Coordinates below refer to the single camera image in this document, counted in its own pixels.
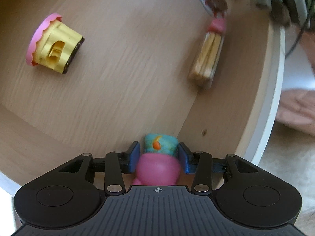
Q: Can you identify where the pink blue duck toy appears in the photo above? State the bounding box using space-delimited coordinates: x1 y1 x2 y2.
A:
133 134 181 186

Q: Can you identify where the white desk drawer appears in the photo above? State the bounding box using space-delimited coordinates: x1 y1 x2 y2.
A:
1 0 285 195

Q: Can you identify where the wooden sticks pack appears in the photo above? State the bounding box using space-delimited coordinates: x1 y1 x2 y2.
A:
188 18 226 89

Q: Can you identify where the yellow pink cupcake toy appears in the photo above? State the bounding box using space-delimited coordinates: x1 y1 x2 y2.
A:
26 13 85 74

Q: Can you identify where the brown round jelly cup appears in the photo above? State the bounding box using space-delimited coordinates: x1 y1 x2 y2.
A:
205 0 228 18

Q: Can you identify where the black cable bundle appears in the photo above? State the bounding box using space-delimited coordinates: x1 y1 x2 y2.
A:
278 0 315 60

